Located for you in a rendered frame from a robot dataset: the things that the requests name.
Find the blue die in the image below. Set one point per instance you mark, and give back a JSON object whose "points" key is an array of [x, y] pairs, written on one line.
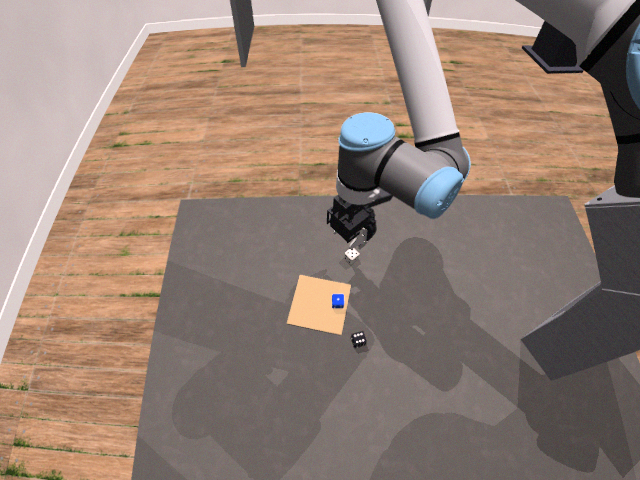
{"points": [[337, 301]]}

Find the tan flat mat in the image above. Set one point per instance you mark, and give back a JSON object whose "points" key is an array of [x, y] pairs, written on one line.
{"points": [[312, 305]]}

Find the white die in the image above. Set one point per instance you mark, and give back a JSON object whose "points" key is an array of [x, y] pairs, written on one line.
{"points": [[351, 255]]}

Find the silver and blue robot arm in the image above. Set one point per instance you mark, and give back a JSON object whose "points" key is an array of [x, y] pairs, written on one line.
{"points": [[429, 181]]}

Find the black die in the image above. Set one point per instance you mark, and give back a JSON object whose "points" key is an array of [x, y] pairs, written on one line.
{"points": [[358, 339]]}

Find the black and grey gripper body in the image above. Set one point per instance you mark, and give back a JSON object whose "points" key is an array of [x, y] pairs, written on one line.
{"points": [[346, 218]]}

